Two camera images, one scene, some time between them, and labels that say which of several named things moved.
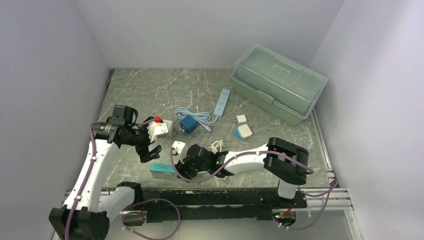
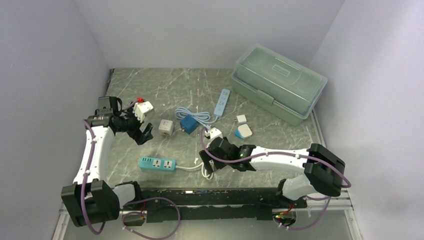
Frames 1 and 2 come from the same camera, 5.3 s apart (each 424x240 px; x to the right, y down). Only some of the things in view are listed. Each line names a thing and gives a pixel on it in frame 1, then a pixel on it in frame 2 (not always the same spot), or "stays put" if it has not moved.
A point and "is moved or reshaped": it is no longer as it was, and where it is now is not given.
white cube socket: [170, 126] stays put
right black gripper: [182, 168] → [206, 159]
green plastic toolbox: [277, 84] stays put
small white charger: [241, 119] stays put
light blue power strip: [202, 117] stays put
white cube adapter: [177, 147] → [213, 133]
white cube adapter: [155, 129] → [140, 109]
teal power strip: [162, 168] is moved or reshaped
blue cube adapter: [188, 124] stays put
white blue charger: [243, 131] stays put
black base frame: [166, 204] stays put
